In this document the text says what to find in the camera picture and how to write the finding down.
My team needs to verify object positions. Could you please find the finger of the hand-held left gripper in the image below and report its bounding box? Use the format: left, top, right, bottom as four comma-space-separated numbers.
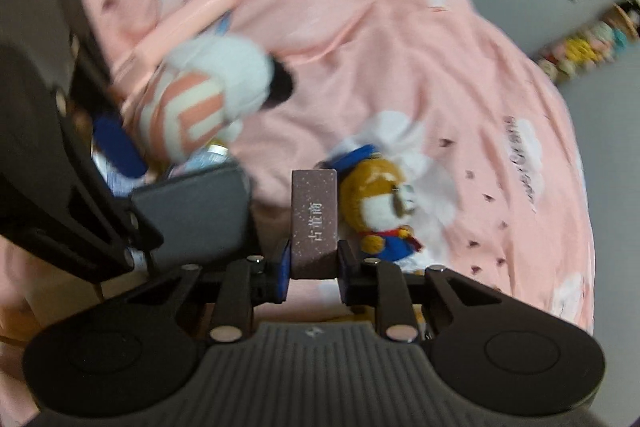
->
90, 113, 148, 182
50, 87, 166, 280

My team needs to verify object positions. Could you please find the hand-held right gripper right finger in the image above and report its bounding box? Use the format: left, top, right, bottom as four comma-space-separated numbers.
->
336, 239, 503, 343

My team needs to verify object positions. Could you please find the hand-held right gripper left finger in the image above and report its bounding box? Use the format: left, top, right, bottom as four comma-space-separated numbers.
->
125, 239, 293, 344

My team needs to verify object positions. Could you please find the mauve speckled box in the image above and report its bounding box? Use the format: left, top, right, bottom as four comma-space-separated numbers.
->
291, 169, 340, 281

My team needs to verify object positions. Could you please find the brown plush bear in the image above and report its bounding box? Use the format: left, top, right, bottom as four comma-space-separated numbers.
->
314, 144, 426, 275

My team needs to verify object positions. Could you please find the dark grey case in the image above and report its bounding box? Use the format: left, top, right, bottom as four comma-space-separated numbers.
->
131, 162, 257, 278

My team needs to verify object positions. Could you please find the white plush dog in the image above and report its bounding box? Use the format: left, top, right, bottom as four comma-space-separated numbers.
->
139, 34, 296, 164

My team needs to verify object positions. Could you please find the pink long case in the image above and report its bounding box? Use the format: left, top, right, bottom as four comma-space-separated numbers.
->
112, 0, 236, 108

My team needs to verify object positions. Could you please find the pink printed blanket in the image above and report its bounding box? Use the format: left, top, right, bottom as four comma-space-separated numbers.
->
0, 0, 598, 408

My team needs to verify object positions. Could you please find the row of small figurines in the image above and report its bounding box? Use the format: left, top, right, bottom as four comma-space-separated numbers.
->
532, 0, 640, 85

